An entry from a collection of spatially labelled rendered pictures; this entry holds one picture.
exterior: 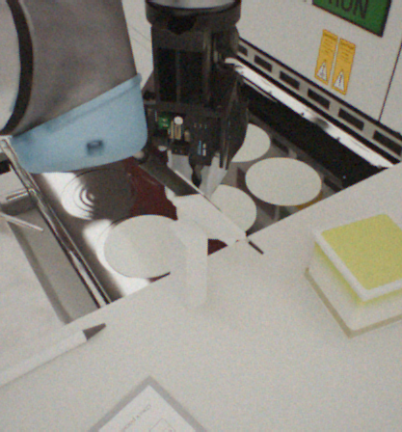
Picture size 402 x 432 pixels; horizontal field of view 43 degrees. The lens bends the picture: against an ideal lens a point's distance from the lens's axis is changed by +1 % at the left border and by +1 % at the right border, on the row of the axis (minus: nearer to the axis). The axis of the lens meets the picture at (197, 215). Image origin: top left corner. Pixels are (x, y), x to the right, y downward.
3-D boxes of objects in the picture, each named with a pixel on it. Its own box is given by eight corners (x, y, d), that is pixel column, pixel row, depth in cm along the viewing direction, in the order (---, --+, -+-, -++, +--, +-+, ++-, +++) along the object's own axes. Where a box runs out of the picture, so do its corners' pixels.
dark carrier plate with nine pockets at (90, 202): (207, 83, 87) (207, 79, 87) (351, 192, 66) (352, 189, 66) (11, 146, 74) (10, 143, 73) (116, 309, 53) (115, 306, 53)
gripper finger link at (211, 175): (187, 232, 49) (185, 156, 43) (200, 193, 53) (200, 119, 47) (218, 237, 49) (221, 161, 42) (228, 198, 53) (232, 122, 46)
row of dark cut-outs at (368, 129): (210, 34, 89) (210, 19, 88) (407, 161, 63) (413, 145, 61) (206, 34, 89) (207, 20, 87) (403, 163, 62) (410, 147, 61)
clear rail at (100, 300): (7, 144, 75) (5, 136, 74) (120, 323, 52) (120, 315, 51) (-3, 147, 75) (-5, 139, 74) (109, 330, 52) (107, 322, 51)
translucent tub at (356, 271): (368, 258, 49) (387, 206, 44) (420, 319, 44) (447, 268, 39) (300, 281, 47) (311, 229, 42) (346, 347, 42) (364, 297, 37)
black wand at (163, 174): (131, 162, 31) (146, 148, 31) (121, 151, 32) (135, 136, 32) (258, 258, 47) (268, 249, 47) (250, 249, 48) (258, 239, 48)
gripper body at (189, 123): (136, 163, 42) (120, 20, 34) (162, 109, 48) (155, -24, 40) (226, 175, 41) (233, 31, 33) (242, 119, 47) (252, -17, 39)
